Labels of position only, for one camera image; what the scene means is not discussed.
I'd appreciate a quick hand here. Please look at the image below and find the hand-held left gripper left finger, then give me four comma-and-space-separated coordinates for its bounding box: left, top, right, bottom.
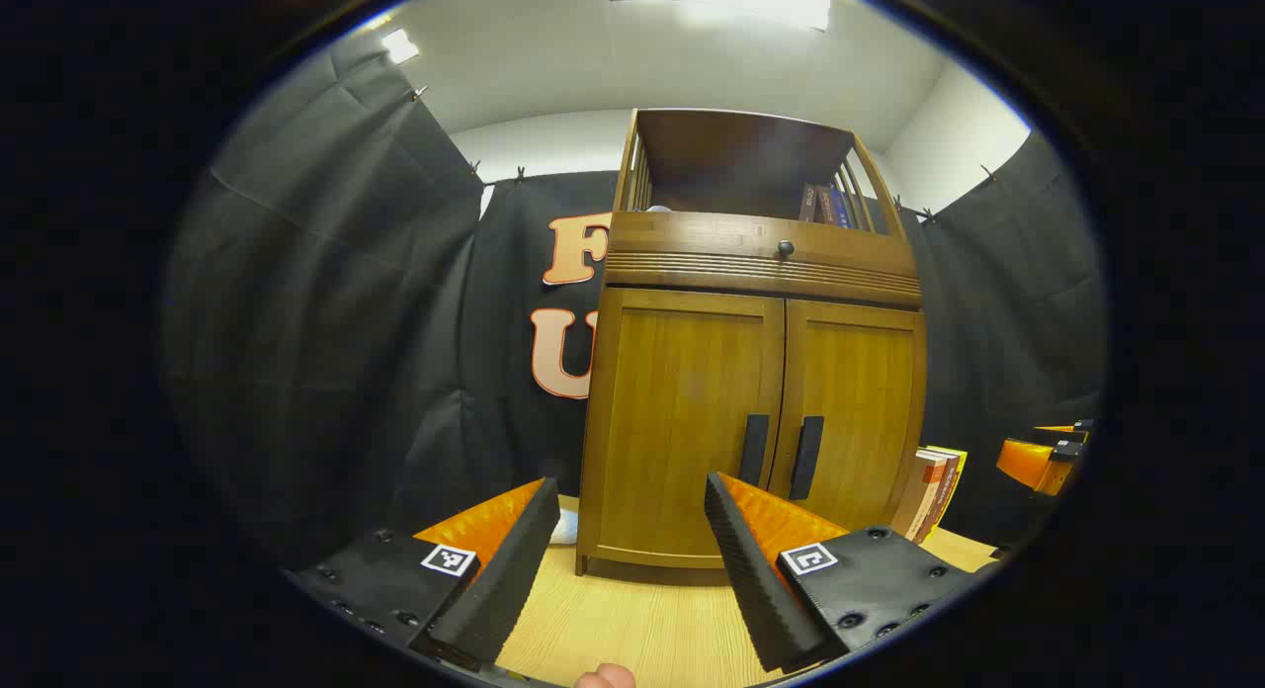
282, 477, 561, 669

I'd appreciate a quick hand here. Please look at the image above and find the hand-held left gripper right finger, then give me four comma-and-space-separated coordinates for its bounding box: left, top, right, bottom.
704, 473, 979, 674

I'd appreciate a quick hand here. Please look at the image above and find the wooden cabinet door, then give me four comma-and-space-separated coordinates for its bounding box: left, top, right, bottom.
766, 298, 928, 536
591, 288, 787, 560

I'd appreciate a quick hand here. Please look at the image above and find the wooden double-door shoe cabinet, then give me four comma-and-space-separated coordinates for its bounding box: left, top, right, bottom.
576, 108, 930, 577

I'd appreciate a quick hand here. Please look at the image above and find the yellow book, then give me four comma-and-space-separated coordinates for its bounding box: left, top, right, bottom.
921, 445, 970, 546

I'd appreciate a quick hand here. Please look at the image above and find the black backdrop cloth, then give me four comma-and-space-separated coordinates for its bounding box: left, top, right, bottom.
163, 26, 1106, 570

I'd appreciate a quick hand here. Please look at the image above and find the wooden drawer with black knob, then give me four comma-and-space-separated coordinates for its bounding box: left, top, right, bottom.
608, 212, 920, 279

